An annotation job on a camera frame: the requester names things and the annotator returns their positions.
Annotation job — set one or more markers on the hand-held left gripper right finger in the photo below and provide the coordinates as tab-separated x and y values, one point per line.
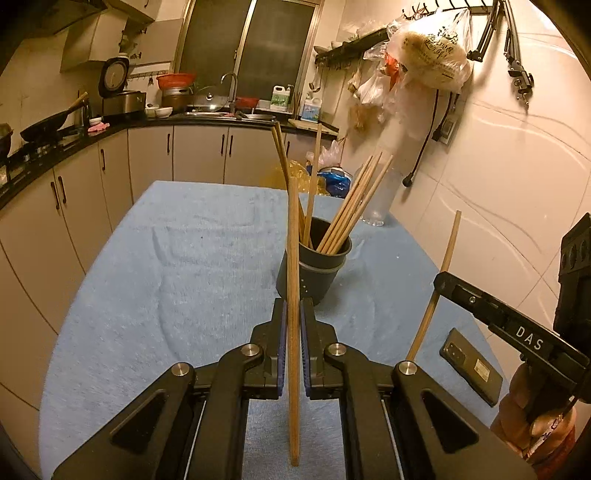
305	350

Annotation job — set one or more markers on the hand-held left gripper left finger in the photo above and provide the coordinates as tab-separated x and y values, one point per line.
281	350

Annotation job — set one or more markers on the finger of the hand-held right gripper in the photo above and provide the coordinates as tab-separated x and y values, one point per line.
466	297

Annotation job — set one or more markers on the wooden chopstick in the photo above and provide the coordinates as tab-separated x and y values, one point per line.
293	230
450	249

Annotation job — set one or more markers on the black chopstick holder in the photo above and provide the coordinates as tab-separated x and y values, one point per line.
318	277

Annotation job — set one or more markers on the bunch of wooden chopsticks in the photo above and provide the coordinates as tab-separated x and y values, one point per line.
355	203

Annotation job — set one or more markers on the person's right hand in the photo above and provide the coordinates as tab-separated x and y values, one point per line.
512	410

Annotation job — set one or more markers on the dark smartphone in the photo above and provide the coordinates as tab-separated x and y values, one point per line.
471	367

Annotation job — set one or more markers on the blue table cloth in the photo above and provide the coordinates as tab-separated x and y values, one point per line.
184	277

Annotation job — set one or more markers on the clear glass mug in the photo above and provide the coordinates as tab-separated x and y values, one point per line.
384	207

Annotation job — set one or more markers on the blue plastic bag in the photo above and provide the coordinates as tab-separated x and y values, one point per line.
337	182

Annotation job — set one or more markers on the yellow plastic bag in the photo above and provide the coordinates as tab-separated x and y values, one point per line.
300	173

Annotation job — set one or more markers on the white plastic bag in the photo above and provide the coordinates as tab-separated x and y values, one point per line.
331	154

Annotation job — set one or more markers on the hanging brown scrubber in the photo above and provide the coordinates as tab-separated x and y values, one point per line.
364	117

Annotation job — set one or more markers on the wooden cutting board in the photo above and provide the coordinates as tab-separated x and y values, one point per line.
314	127

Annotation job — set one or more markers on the hanging clear plastic bag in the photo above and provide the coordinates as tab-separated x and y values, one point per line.
378	78

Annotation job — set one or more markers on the lower kitchen cabinets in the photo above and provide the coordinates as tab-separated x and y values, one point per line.
115	175

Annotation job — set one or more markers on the kitchen cabinets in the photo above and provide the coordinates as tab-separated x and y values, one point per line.
115	175
97	37

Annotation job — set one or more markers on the white jug blue label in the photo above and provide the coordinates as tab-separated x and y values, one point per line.
310	108

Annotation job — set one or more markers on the hanging bag of flatbread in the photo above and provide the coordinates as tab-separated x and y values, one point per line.
436	50

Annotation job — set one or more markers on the white jug green label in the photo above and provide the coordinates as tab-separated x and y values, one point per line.
280	99

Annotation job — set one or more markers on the red basket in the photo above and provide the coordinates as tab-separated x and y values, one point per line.
247	101

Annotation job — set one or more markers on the glass pot lid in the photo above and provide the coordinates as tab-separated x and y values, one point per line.
210	99

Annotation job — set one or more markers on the steel kitchen faucet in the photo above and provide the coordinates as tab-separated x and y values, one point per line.
232	92

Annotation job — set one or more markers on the white bowl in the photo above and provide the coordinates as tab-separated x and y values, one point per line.
159	111

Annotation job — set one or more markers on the pink cloth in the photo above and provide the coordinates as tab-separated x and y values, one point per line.
99	128

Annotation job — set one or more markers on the red basin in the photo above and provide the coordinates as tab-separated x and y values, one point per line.
176	81

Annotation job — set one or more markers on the black kitchen countertop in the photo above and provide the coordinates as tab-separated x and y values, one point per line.
55	154

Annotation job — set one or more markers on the kitchen window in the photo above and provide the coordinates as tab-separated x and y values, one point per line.
249	50

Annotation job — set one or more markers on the rice cooker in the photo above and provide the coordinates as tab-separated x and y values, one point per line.
121	87

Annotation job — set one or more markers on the gas stove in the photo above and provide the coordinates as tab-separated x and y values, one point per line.
41	150

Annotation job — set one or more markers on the black wok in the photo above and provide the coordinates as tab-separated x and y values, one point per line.
44	127

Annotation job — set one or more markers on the steel pot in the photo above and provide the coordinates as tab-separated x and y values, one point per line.
4	138

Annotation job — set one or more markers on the upper kitchen cabinets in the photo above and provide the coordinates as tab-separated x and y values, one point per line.
97	37

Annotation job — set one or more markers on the range hood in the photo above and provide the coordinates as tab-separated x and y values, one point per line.
69	14

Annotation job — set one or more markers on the wall socket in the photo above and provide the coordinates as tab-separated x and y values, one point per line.
448	131

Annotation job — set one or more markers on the black wall shelf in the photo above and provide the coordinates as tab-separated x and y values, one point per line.
355	44

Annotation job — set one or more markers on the wall hook rail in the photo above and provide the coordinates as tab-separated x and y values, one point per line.
443	5

